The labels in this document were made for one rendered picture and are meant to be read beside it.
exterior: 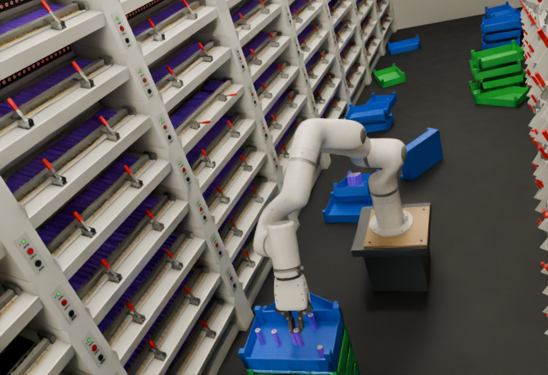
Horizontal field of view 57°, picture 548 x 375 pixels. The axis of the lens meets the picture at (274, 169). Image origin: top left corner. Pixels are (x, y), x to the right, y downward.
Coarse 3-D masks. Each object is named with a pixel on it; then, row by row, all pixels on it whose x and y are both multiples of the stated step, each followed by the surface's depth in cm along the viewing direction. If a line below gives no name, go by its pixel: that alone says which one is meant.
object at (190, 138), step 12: (216, 72) 245; (240, 84) 244; (228, 96) 234; (240, 96) 243; (216, 108) 224; (228, 108) 233; (204, 120) 216; (216, 120) 223; (192, 132) 207; (204, 132) 213; (192, 144) 206
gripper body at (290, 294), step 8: (280, 280) 149; (288, 280) 148; (296, 280) 148; (304, 280) 150; (280, 288) 150; (288, 288) 149; (296, 288) 148; (304, 288) 149; (280, 296) 150; (288, 296) 149; (296, 296) 148; (304, 296) 148; (280, 304) 151; (288, 304) 150; (296, 304) 149; (304, 304) 148
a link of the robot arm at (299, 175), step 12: (288, 168) 155; (300, 168) 152; (312, 168) 154; (288, 180) 153; (300, 180) 151; (312, 180) 155; (288, 192) 151; (300, 192) 151; (276, 204) 154; (288, 204) 152; (300, 204) 151; (264, 216) 156; (276, 216) 157; (264, 228) 155
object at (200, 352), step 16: (208, 304) 223; (224, 304) 226; (208, 320) 219; (224, 320) 219; (192, 336) 209; (208, 336) 212; (192, 352) 205; (208, 352) 206; (176, 368) 197; (192, 368) 200
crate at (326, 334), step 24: (264, 312) 175; (312, 312) 169; (336, 312) 164; (264, 336) 172; (288, 336) 169; (312, 336) 166; (336, 336) 157; (264, 360) 158; (288, 360) 155; (312, 360) 152; (336, 360) 154
